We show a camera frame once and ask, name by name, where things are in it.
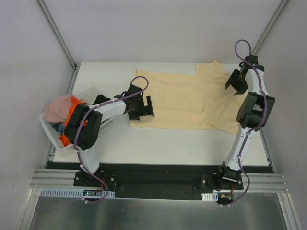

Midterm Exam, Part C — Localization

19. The aluminium frame post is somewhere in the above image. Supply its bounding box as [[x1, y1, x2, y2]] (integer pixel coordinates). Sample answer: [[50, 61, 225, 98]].
[[36, 0, 77, 70], [251, 0, 290, 55]]

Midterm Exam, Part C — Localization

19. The black t shirt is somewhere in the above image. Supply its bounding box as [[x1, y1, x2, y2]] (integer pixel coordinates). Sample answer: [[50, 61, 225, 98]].
[[93, 94, 111, 105]]

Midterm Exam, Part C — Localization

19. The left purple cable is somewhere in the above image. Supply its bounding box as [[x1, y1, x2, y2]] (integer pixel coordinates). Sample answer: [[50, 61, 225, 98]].
[[35, 75, 149, 213]]

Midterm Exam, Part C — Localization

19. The white cable duct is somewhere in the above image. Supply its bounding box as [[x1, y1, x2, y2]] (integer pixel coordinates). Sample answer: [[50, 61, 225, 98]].
[[40, 188, 115, 199], [201, 192, 218, 202]]

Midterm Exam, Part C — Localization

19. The left white cable duct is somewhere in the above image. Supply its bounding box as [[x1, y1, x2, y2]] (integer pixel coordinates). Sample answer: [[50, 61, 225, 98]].
[[40, 188, 115, 199]]

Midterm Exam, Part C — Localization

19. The right aluminium frame post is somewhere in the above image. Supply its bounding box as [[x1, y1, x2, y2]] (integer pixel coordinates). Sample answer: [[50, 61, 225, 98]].
[[251, 0, 290, 55]]

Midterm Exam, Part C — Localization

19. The pink t shirt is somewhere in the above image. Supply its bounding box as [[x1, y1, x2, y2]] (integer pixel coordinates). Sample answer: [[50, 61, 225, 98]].
[[44, 94, 73, 123]]

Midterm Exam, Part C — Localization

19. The right white cable duct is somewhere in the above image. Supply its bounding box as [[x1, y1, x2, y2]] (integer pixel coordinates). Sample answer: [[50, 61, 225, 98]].
[[201, 192, 218, 202]]

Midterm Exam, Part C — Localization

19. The white plastic laundry basket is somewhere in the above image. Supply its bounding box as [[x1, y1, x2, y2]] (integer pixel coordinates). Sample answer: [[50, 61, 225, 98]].
[[39, 86, 111, 150]]

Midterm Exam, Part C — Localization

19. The left aluminium frame post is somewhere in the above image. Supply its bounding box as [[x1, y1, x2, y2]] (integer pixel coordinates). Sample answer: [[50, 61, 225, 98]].
[[36, 0, 77, 70]]

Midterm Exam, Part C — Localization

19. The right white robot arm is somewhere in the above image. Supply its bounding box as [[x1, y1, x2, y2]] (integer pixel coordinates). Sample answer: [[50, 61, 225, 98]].
[[216, 55, 275, 190]]

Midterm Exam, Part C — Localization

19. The cream yellow t shirt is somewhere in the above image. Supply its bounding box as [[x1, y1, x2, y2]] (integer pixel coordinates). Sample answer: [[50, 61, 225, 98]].
[[129, 61, 245, 134]]

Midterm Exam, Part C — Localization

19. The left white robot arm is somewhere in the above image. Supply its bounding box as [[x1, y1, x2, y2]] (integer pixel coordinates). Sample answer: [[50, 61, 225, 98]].
[[60, 84, 154, 186]]

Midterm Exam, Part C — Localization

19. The blue t shirt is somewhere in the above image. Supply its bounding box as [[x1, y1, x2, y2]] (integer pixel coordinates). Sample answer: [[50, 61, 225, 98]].
[[50, 122, 65, 135]]

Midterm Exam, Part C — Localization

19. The orange t shirt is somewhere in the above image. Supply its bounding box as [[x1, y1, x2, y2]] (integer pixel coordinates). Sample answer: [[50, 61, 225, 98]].
[[59, 96, 89, 147]]

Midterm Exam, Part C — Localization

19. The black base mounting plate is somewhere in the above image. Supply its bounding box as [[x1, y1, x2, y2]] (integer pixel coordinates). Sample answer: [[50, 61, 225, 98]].
[[45, 162, 275, 199]]

